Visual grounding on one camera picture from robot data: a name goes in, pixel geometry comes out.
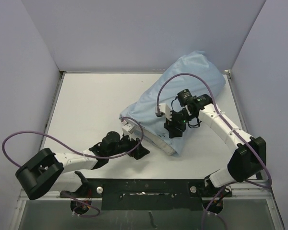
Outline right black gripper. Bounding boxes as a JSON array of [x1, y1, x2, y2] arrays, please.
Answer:
[[164, 108, 194, 137]]

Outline white pillow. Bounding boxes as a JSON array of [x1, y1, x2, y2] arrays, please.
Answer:
[[144, 130, 176, 156]]

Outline light blue pillowcase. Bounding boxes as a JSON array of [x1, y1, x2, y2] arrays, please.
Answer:
[[118, 50, 225, 156]]

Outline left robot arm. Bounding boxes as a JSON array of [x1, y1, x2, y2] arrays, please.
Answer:
[[15, 131, 150, 200]]

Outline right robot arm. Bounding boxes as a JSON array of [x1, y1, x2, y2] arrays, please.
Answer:
[[156, 89, 266, 196]]

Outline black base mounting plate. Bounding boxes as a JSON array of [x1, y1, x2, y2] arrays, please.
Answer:
[[60, 174, 232, 211]]

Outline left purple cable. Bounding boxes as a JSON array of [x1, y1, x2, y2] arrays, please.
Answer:
[[2, 116, 144, 218]]

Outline purple cable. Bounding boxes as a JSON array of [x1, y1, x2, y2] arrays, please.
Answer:
[[156, 73, 272, 230], [2, 116, 144, 218]]

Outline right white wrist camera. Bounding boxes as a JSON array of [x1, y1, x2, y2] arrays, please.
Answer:
[[155, 103, 172, 121]]

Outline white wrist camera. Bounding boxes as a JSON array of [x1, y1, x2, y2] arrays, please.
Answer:
[[155, 103, 172, 121], [121, 121, 136, 140]]

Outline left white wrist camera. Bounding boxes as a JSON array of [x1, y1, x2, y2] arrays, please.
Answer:
[[121, 121, 136, 140]]

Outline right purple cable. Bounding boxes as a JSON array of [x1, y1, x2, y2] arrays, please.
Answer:
[[156, 73, 272, 230]]

